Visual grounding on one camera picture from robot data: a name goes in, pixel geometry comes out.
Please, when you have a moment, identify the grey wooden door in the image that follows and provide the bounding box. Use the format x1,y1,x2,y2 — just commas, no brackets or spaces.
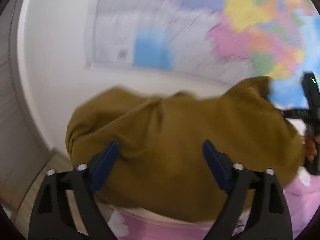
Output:
1,0,53,211

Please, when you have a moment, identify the mustard brown jacket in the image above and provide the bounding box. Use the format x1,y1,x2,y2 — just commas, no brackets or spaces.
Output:
66,76,305,223

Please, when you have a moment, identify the person's right hand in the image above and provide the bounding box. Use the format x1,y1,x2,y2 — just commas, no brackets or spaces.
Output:
304,131,320,161

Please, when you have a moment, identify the cream pillow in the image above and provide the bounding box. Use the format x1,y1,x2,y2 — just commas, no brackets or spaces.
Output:
97,199,215,229

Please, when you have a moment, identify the pink bed sheet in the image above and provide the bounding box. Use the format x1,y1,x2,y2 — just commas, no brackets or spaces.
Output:
107,119,320,240

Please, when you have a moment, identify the colourful wall map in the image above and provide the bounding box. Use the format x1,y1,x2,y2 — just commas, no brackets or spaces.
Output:
85,0,319,108

